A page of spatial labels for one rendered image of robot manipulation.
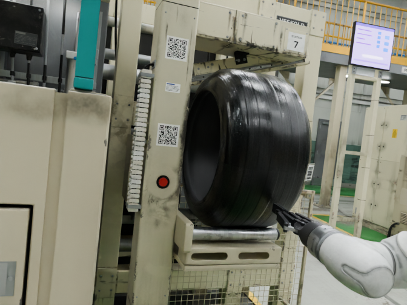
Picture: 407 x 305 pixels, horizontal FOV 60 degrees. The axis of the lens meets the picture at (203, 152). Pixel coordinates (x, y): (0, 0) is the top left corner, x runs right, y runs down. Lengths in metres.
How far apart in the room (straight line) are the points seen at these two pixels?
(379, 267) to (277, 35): 1.15
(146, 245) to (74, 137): 0.91
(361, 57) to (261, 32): 3.56
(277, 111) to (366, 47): 4.11
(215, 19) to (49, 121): 1.27
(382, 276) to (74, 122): 0.68
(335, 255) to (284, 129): 0.44
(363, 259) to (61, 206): 0.64
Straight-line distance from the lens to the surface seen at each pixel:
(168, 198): 1.24
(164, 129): 1.20
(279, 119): 1.15
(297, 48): 1.75
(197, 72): 1.67
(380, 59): 5.33
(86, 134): 0.39
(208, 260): 1.23
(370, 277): 0.85
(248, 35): 1.64
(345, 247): 0.88
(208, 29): 1.57
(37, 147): 0.39
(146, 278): 1.31
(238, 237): 1.28
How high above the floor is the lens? 1.24
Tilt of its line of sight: 3 degrees down
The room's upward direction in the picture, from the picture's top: 6 degrees clockwise
